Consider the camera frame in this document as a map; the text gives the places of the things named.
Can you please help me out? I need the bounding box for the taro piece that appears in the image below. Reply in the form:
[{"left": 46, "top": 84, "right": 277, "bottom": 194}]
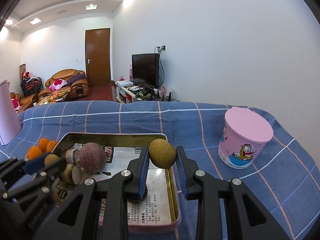
[
  {"left": 64, "top": 149, "right": 80, "bottom": 164},
  {"left": 60, "top": 164, "right": 83, "bottom": 185}
]

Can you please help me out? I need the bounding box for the dark clothes rack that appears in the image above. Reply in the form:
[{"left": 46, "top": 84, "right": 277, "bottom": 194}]
[{"left": 20, "top": 71, "right": 43, "bottom": 98}]

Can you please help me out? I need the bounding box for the printed paper leaflet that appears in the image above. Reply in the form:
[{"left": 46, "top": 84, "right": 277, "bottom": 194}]
[{"left": 56, "top": 142, "right": 173, "bottom": 227}]

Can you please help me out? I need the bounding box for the orange-brown leather sofa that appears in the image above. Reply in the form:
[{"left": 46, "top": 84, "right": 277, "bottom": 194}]
[{"left": 10, "top": 92, "right": 38, "bottom": 113}]

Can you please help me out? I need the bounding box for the black television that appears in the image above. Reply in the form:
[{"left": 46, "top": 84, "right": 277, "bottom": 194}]
[{"left": 132, "top": 53, "right": 160, "bottom": 88}]

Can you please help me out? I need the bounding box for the black television cable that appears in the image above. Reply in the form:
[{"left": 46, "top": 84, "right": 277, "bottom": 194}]
[{"left": 157, "top": 46, "right": 165, "bottom": 88}]

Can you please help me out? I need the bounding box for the brown wooden door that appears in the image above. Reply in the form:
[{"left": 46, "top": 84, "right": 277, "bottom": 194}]
[{"left": 85, "top": 28, "right": 112, "bottom": 87}]

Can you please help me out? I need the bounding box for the pink floral pillow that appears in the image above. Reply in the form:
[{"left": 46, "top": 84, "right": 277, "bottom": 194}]
[{"left": 49, "top": 79, "right": 68, "bottom": 91}]

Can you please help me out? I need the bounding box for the purple blanket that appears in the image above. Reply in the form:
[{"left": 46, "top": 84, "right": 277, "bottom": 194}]
[{"left": 66, "top": 74, "right": 87, "bottom": 87}]

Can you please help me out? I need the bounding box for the cluttered coffee table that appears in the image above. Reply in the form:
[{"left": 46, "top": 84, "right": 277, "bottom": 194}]
[{"left": 36, "top": 91, "right": 72, "bottom": 105}]

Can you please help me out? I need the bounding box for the yellow-brown longan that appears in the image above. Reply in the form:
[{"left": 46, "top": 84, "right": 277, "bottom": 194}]
[
  {"left": 149, "top": 139, "right": 177, "bottom": 170},
  {"left": 44, "top": 154, "right": 60, "bottom": 167}
]

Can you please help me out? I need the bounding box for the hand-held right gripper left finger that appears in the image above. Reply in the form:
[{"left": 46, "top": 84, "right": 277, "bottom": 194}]
[{"left": 35, "top": 146, "right": 150, "bottom": 240}]

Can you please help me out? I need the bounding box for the orange-brown leather armchair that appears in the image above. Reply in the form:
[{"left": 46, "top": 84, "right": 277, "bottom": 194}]
[{"left": 45, "top": 69, "right": 90, "bottom": 98}]

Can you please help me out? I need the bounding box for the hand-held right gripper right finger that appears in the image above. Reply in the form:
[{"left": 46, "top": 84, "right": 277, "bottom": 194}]
[{"left": 176, "top": 145, "right": 292, "bottom": 240}]

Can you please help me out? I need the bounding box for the small orange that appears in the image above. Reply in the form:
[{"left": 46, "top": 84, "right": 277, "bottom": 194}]
[
  {"left": 46, "top": 140, "right": 58, "bottom": 153},
  {"left": 38, "top": 138, "right": 49, "bottom": 152}
]

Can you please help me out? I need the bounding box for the blue checked cloth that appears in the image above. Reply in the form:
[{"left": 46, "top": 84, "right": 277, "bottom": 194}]
[{"left": 0, "top": 100, "right": 320, "bottom": 240}]

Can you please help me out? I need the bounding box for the large orange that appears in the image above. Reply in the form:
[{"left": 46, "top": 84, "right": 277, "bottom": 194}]
[{"left": 27, "top": 146, "right": 43, "bottom": 160}]

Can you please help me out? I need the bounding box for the white television stand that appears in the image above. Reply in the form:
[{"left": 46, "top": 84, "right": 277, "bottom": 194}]
[{"left": 115, "top": 80, "right": 160, "bottom": 104}]

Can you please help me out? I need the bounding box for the metal tray with paper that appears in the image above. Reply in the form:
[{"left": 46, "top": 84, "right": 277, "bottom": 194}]
[{"left": 49, "top": 132, "right": 182, "bottom": 234}]

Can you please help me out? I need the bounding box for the pink electric kettle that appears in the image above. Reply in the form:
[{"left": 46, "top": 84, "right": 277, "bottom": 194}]
[{"left": 0, "top": 79, "right": 20, "bottom": 145}]

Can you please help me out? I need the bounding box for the purple passion fruit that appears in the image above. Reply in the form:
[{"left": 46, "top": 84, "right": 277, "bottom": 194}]
[{"left": 78, "top": 142, "right": 107, "bottom": 173}]

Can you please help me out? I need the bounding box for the pink cartoon cup with lid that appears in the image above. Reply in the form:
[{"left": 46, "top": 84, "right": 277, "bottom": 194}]
[{"left": 218, "top": 106, "right": 274, "bottom": 170}]

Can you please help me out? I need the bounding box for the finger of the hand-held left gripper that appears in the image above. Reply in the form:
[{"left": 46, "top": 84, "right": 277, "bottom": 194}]
[
  {"left": 0, "top": 152, "right": 53, "bottom": 188},
  {"left": 1, "top": 164, "right": 67, "bottom": 205}
]

